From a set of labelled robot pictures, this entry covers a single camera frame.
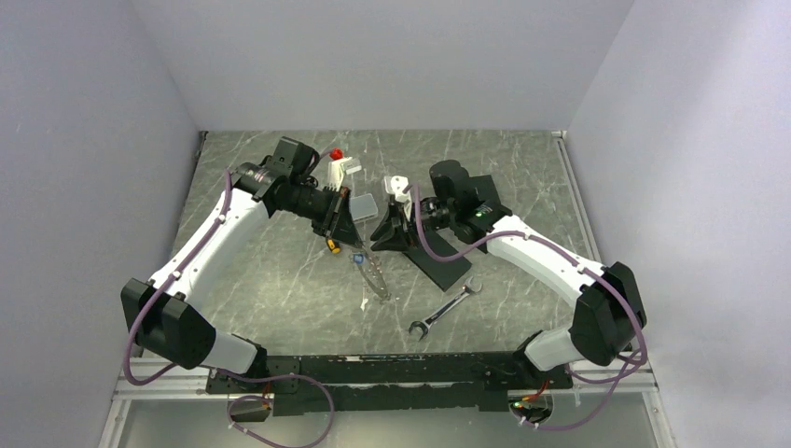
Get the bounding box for aluminium frame rail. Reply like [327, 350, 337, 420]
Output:
[97, 355, 674, 448]

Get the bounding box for yellow black screwdriver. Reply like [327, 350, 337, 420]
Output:
[326, 238, 341, 255]

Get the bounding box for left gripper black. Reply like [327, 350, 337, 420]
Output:
[280, 180, 363, 248]

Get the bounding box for black rectangular pad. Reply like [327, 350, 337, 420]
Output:
[408, 226, 473, 293]

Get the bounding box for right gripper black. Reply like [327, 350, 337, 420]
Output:
[370, 199, 456, 252]

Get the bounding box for silver combination wrench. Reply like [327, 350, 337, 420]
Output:
[408, 275, 482, 341]

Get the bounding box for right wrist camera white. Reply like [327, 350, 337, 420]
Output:
[382, 175, 413, 221]

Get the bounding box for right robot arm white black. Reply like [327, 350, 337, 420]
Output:
[371, 160, 647, 387]

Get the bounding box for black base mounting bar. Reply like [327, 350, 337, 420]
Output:
[204, 349, 574, 416]

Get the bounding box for black box with label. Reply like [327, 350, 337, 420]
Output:
[469, 175, 513, 216]

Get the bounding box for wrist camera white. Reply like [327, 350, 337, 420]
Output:
[327, 147, 362, 190]
[382, 175, 413, 221]

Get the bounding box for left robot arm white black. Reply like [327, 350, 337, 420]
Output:
[120, 137, 363, 392]

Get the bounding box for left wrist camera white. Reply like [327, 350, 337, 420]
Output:
[327, 147, 362, 190]

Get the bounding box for numbered metal ring disc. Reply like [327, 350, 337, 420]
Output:
[356, 247, 391, 301]

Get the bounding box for small white grey box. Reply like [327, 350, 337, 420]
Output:
[349, 193, 379, 223]

